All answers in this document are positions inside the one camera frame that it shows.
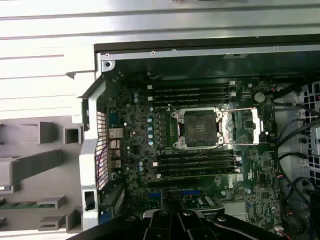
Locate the CPU socket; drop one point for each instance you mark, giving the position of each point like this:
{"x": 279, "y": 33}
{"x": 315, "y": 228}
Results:
{"x": 200, "y": 127}

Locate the metal socket cover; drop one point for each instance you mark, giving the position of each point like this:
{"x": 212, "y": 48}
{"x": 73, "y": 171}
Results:
{"x": 255, "y": 125}

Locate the black open PC case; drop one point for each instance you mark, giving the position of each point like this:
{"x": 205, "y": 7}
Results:
{"x": 87, "y": 155}

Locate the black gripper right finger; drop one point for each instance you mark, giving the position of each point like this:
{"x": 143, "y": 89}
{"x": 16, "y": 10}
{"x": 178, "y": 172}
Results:
{"x": 195, "y": 225}

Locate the black RAM slot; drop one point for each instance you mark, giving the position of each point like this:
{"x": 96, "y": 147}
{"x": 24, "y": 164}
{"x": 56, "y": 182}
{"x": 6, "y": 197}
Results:
{"x": 195, "y": 163}
{"x": 195, "y": 169}
{"x": 190, "y": 99}
{"x": 190, "y": 82}
{"x": 195, "y": 175}
{"x": 190, "y": 93}
{"x": 190, "y": 87}
{"x": 195, "y": 157}

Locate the metal locking lever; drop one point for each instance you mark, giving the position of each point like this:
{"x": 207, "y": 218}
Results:
{"x": 170, "y": 105}

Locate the silver coin battery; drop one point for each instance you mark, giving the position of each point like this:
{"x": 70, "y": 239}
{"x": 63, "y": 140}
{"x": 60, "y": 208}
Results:
{"x": 259, "y": 96}

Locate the black expansion slot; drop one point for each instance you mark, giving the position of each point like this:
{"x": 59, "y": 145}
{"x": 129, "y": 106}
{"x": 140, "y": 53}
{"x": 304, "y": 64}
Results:
{"x": 175, "y": 183}

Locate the green motherboard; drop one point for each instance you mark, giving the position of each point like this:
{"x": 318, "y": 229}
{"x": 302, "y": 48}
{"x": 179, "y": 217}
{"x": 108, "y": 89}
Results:
{"x": 250, "y": 160}

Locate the grey parts rack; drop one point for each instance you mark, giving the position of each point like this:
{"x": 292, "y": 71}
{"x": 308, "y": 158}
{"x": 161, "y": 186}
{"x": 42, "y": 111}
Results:
{"x": 37, "y": 180}

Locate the silver port block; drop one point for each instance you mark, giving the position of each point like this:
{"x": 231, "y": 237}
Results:
{"x": 115, "y": 133}

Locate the green RAM stick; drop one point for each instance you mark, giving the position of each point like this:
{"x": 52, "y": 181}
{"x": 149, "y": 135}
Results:
{"x": 20, "y": 205}

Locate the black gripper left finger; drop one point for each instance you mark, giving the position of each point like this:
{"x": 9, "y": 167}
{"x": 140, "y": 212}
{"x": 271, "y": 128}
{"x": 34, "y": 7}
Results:
{"x": 160, "y": 225}

